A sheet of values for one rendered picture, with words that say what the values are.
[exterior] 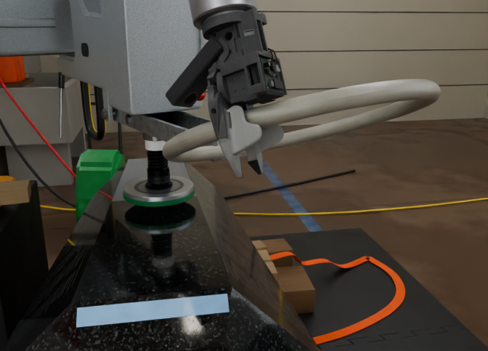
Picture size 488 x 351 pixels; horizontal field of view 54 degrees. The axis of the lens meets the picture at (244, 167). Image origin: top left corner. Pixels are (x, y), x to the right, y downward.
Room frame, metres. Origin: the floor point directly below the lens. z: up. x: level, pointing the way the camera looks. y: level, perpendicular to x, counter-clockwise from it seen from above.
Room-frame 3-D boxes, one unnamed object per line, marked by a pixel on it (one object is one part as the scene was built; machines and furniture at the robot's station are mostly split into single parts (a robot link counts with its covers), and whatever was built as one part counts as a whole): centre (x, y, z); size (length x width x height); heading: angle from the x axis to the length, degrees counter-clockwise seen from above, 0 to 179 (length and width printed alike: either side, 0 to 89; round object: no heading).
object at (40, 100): (4.39, 1.84, 0.43); 1.30 x 0.62 x 0.86; 11
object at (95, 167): (2.84, 0.90, 0.43); 0.35 x 0.35 x 0.87; 86
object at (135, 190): (1.40, 0.26, 0.86); 0.21 x 0.21 x 0.01
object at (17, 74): (4.24, 2.02, 1.00); 0.50 x 0.22 x 0.33; 11
